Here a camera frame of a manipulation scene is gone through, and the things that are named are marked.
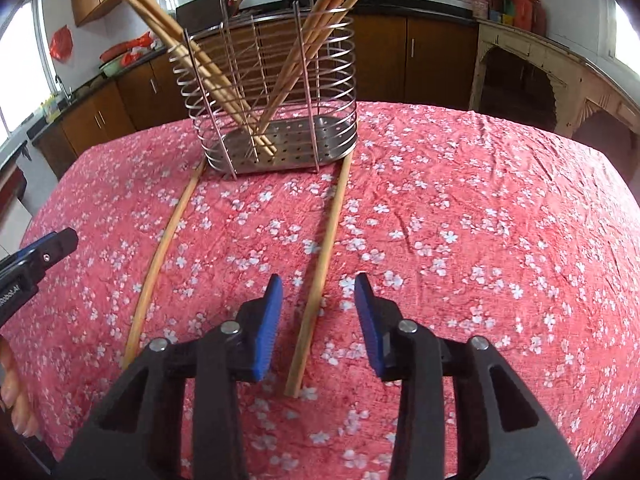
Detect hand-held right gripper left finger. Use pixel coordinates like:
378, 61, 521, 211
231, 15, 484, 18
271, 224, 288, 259
52, 274, 284, 480

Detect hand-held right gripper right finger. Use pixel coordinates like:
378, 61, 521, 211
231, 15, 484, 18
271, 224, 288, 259
354, 273, 583, 480

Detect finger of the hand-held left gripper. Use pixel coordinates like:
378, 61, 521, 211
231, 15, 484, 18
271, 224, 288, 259
0, 227, 79, 286

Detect wooden chopstick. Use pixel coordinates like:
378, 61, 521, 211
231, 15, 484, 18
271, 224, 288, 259
121, 157, 208, 372
284, 156, 352, 401
260, 0, 397, 138
256, 0, 373, 137
110, 0, 271, 151
90, 0, 251, 133
120, 0, 279, 158
100, 0, 261, 142
258, 0, 385, 137
254, 0, 362, 136

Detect metal wire utensil holder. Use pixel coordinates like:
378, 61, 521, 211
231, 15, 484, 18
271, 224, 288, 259
169, 0, 358, 180

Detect person's left hand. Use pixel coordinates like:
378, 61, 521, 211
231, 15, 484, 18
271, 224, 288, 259
0, 335, 41, 438

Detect pink floral tablecloth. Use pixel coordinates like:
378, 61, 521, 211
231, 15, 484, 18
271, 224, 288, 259
17, 100, 640, 480

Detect window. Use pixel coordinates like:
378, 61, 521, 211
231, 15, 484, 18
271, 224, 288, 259
607, 0, 640, 61
0, 0, 56, 136

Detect orange plastic bag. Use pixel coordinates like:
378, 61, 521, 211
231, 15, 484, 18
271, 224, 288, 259
100, 32, 161, 66

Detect brown lower kitchen cabinets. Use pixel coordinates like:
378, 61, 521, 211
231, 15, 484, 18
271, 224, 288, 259
32, 10, 478, 181

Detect dark cutting board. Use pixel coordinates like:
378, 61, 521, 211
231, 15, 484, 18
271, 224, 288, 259
176, 0, 223, 23

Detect black kitchen countertop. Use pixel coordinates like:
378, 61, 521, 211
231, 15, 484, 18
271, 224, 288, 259
25, 2, 476, 141

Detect beige wooden side table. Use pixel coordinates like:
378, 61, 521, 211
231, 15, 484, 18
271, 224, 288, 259
470, 17, 640, 161

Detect colourful containers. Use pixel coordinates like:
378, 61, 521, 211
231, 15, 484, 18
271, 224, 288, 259
487, 0, 548, 36

